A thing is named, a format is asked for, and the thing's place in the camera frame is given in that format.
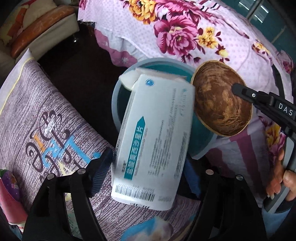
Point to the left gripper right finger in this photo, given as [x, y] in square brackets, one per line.
[227, 209]

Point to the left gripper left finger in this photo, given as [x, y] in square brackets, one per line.
[48, 218]

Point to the brown paper bowl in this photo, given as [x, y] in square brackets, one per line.
[215, 105]

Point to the white medicine box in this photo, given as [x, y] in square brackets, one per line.
[152, 143]

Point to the white tissue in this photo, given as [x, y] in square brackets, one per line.
[129, 78]

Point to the pink paper cup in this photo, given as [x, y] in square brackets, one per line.
[13, 210]

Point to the teal plastic trash bin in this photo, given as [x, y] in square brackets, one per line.
[201, 139]

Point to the person's right hand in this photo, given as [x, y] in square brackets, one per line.
[280, 176]

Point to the purple candy wrapper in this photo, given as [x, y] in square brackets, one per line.
[11, 184]

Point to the purple wood-print tablecloth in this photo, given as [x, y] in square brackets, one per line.
[42, 133]

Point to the teal cabinet doors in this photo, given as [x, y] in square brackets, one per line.
[264, 16]

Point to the floral pink bed quilt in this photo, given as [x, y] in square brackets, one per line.
[194, 32]

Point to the white sofa with cushions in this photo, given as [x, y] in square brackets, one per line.
[7, 62]

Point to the white orange throw pillow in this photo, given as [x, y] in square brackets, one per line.
[24, 14]

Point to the orange leather seat cushion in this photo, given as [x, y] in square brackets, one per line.
[46, 32]

